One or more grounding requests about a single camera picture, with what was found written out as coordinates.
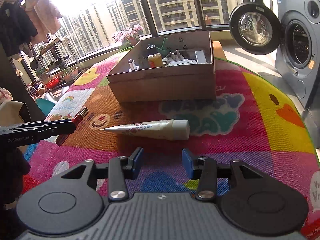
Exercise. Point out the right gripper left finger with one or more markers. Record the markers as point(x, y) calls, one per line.
point(120, 169)

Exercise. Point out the colourful cartoon play mat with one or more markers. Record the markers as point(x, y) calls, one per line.
point(250, 120)

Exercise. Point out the grey washing machine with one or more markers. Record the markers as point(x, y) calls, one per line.
point(297, 59)

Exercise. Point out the pink cardboard box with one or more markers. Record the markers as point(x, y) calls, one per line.
point(186, 82)

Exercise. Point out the round washing machine door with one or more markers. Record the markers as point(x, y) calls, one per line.
point(255, 28)

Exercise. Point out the white travel plug adapter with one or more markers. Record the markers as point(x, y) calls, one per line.
point(176, 59)

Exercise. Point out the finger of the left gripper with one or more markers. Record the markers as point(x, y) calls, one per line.
point(46, 129)

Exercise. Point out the amber bottle black cap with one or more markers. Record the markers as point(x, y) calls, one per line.
point(154, 57)

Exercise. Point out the cream lotion tube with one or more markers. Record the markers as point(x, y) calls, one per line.
point(162, 129)

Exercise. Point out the metal shoe rack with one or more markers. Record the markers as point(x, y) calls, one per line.
point(56, 64)

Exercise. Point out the hanging pink clothes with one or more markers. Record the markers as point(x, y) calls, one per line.
point(45, 18)

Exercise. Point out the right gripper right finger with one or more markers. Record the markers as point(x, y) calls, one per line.
point(203, 169)

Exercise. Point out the pink potted flowers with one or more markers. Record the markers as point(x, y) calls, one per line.
point(128, 37)

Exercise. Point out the hanging dark clothes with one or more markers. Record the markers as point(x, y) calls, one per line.
point(16, 28)

